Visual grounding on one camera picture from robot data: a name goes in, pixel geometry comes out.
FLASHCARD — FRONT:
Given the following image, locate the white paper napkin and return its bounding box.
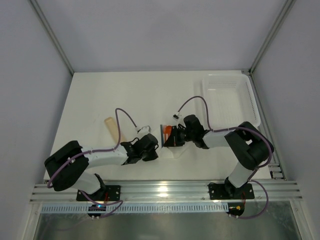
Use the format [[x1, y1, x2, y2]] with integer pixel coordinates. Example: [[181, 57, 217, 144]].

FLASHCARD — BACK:
[[159, 124, 189, 161]]

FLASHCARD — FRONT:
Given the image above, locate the orange plastic spoon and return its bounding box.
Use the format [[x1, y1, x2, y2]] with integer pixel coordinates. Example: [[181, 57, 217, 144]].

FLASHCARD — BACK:
[[166, 125, 172, 141]]

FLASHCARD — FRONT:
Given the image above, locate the orange plastic fork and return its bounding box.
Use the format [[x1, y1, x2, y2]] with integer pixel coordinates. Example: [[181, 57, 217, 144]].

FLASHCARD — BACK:
[[163, 125, 168, 141]]

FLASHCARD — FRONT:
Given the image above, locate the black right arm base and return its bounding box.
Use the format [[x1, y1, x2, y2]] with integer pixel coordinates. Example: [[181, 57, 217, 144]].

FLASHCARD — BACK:
[[208, 181, 255, 200]]

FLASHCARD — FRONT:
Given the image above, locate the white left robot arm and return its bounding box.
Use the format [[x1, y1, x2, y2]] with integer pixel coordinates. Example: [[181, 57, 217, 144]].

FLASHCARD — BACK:
[[44, 133, 159, 198]]

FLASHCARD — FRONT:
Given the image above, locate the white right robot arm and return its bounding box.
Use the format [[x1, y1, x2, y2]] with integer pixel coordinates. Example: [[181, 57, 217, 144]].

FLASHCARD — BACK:
[[163, 114, 275, 199]]

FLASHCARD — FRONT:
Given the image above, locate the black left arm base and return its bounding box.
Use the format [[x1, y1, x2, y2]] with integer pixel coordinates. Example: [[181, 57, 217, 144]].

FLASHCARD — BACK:
[[85, 185, 121, 202]]

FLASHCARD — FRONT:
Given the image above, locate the beige utensil case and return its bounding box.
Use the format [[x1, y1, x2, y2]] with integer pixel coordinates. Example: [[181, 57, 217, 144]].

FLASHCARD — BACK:
[[104, 117, 127, 144]]

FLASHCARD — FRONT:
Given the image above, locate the white perforated plastic basket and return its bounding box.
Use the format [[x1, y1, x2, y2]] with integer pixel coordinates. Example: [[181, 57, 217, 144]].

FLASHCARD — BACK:
[[201, 73, 261, 130]]

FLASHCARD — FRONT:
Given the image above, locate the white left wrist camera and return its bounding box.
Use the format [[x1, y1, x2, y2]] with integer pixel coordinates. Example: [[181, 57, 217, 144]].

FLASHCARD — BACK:
[[135, 125, 151, 135]]

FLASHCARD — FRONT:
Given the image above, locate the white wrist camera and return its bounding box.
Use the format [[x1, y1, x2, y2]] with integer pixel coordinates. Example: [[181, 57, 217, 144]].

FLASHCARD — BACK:
[[135, 125, 151, 135], [172, 111, 182, 121]]

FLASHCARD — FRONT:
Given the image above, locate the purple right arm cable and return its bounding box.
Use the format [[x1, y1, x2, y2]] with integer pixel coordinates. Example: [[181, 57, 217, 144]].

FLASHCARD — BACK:
[[176, 96, 275, 220]]

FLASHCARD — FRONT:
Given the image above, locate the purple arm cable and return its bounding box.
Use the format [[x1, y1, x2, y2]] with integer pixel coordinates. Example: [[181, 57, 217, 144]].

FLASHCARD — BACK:
[[46, 107, 138, 226], [176, 96, 275, 220]]

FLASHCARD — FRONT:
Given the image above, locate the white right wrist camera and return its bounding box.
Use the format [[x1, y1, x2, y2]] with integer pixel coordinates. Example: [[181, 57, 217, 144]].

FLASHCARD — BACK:
[[172, 111, 182, 121]]

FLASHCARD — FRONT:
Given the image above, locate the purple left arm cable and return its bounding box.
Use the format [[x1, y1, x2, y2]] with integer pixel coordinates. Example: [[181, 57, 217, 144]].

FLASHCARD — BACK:
[[46, 107, 138, 226]]

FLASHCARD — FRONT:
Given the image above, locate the slotted white cable duct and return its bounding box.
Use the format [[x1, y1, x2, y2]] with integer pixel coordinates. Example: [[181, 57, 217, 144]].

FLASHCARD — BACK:
[[40, 202, 229, 214]]

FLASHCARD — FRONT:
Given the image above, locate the aluminium front rail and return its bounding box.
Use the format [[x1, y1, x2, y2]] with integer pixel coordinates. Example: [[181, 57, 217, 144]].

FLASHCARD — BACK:
[[30, 179, 303, 203]]

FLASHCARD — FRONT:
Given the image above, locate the right aluminium frame post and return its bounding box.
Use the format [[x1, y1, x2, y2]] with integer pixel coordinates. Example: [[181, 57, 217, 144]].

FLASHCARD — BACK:
[[248, 0, 296, 76]]

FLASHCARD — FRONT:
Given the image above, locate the aluminium frame post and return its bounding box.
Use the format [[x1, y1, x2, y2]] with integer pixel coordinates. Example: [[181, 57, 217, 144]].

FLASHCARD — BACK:
[[28, 0, 75, 76], [248, 0, 296, 76]]

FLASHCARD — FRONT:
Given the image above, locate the left aluminium frame post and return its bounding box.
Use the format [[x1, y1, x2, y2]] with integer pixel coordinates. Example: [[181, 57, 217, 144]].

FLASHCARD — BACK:
[[28, 0, 75, 76]]

